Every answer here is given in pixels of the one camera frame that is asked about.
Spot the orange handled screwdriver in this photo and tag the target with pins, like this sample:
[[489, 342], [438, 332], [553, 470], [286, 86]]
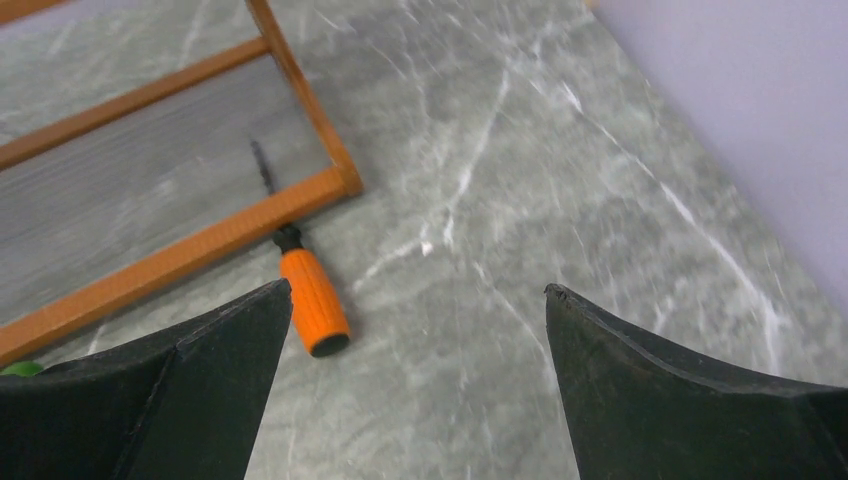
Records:
[[317, 315]]

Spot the orange wooden shelf rack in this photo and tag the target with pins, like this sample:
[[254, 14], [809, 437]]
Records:
[[107, 206]]

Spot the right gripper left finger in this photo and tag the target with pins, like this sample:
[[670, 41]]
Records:
[[184, 402]]

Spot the green plastic pipe fitting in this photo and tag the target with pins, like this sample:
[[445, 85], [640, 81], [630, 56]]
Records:
[[24, 369]]

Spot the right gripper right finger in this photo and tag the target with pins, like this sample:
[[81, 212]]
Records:
[[639, 406]]

